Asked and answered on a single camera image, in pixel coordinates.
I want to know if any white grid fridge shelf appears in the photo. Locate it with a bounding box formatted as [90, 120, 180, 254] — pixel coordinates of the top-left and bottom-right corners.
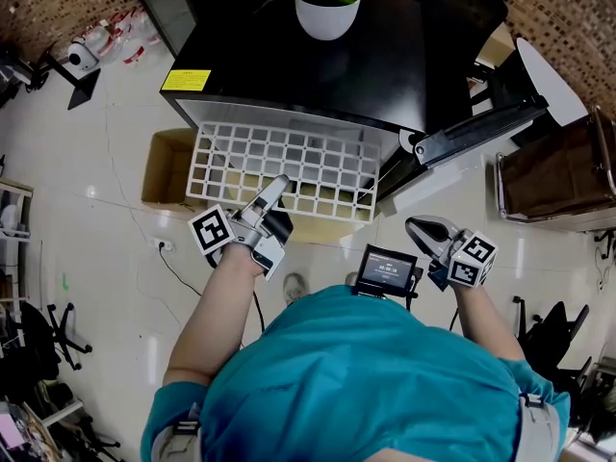
[185, 121, 382, 223]

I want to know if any black folding chair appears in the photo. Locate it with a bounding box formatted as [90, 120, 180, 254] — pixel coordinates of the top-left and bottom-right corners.
[511, 295, 594, 395]

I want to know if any pile of clear plastic bottles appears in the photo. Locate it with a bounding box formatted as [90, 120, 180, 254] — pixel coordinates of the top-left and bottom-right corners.
[85, 9, 164, 65]

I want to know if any grey shoulder strap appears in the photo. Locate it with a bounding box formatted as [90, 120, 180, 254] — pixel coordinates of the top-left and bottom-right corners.
[516, 392, 563, 462]
[157, 400, 204, 462]

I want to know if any person's teal shirt torso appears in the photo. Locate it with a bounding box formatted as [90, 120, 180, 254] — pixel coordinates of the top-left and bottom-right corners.
[140, 284, 572, 462]

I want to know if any white round camera device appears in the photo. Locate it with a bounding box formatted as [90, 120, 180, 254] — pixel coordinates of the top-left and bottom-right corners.
[66, 39, 101, 72]

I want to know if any small black display screen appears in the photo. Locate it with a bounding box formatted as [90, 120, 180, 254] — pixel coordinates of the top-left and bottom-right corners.
[354, 244, 420, 301]

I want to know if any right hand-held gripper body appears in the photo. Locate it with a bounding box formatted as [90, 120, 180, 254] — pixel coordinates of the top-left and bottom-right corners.
[427, 228, 499, 291]

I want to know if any black floor stand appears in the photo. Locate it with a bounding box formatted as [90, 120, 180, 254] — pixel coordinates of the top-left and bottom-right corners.
[28, 48, 103, 112]

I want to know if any person's right forearm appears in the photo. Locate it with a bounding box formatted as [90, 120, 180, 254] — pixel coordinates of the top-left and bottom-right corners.
[449, 281, 526, 363]

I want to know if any green plant in white pot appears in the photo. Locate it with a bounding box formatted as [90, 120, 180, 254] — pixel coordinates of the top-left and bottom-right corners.
[258, 0, 394, 42]

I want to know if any white shelf rack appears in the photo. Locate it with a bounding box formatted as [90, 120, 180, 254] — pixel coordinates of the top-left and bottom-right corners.
[0, 179, 36, 303]

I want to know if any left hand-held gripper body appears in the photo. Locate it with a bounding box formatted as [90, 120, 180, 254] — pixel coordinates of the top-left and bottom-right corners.
[188, 194, 295, 282]

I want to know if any black office chair base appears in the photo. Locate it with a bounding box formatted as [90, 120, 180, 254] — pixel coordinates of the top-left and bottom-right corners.
[46, 301, 94, 372]

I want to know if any grey right shoulder strap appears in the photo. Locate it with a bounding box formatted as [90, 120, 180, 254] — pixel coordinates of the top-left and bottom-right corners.
[516, 392, 563, 462]

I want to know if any glass door cabinet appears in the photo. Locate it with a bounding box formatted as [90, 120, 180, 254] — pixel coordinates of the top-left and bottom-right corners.
[123, 0, 199, 60]

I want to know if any person's left forearm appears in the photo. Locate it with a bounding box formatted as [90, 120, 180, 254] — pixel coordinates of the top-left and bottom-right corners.
[162, 244, 267, 388]

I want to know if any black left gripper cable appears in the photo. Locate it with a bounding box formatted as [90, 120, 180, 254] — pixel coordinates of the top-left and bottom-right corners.
[251, 288, 267, 335]

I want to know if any person's left shoe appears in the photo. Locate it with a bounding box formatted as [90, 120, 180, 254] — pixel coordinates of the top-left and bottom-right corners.
[282, 271, 311, 307]

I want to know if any open cardboard box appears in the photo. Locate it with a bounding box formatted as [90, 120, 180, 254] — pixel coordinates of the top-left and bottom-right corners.
[140, 128, 206, 210]

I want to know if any black mini fridge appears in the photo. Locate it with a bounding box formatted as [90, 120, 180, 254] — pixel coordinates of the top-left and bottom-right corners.
[160, 0, 551, 211]

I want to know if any black power cable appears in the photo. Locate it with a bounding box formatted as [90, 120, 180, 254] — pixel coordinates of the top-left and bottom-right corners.
[157, 244, 204, 298]

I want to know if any grey left shoulder strap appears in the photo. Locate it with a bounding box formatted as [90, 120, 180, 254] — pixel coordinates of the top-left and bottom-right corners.
[157, 400, 204, 462]

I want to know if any white round table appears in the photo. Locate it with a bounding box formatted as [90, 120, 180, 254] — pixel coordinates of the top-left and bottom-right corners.
[515, 37, 590, 128]

